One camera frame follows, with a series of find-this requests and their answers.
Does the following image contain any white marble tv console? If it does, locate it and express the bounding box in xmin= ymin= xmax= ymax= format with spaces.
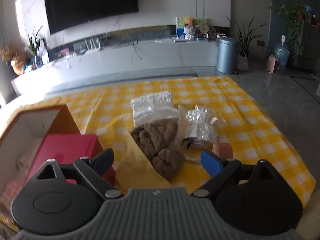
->
xmin=11 ymin=41 xmax=218 ymax=95

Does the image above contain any tall leafy floor plant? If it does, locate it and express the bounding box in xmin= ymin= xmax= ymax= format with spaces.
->
xmin=226 ymin=16 xmax=266 ymax=57

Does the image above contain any white wifi router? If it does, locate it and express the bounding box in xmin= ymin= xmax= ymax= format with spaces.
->
xmin=85 ymin=37 xmax=101 ymax=55

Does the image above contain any blue water jug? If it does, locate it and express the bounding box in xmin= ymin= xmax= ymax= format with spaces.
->
xmin=273 ymin=35 xmax=290 ymax=71

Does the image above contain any white ruffled cloth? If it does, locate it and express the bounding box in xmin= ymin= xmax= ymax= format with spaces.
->
xmin=130 ymin=91 xmax=178 ymax=127

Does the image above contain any woven basket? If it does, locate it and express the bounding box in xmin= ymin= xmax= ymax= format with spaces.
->
xmin=237 ymin=50 xmax=249 ymax=71

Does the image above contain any teddy bear toy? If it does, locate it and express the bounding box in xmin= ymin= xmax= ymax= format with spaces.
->
xmin=184 ymin=17 xmax=196 ymax=41

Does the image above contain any black wall television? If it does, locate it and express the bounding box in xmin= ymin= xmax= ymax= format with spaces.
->
xmin=44 ymin=0 xmax=139 ymax=34

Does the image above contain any pink photo card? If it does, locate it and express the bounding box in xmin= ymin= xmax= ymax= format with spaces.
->
xmin=60 ymin=48 xmax=70 ymax=57

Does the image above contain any grey metal trash can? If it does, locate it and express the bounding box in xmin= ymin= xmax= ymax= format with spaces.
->
xmin=216 ymin=37 xmax=240 ymax=74

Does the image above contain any brown knitted plush scarf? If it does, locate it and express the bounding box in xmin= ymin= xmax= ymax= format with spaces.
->
xmin=130 ymin=119 xmax=185 ymax=180

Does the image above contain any black power cable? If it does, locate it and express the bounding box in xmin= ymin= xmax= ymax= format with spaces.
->
xmin=126 ymin=33 xmax=143 ymax=61

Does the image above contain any hanging green ivy plant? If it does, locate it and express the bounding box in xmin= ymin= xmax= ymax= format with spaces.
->
xmin=267 ymin=2 xmax=307 ymax=54

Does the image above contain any pink small heater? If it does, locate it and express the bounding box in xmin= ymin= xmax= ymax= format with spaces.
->
xmin=266 ymin=55 xmax=280 ymax=74

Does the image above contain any white crinkled plastic bag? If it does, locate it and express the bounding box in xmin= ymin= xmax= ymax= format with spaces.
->
xmin=184 ymin=105 xmax=227 ymax=144

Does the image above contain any acorn-shaped brown ornament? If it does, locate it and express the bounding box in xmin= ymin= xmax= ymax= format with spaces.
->
xmin=11 ymin=53 xmax=29 ymax=76

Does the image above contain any red box lid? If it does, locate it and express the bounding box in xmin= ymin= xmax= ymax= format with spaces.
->
xmin=17 ymin=134 xmax=103 ymax=185

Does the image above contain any green plant in glass vase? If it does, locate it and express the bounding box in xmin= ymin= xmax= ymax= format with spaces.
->
xmin=28 ymin=26 xmax=42 ymax=68

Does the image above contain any yellow checkered tablecloth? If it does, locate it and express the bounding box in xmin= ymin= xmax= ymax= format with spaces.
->
xmin=25 ymin=76 xmax=316 ymax=205

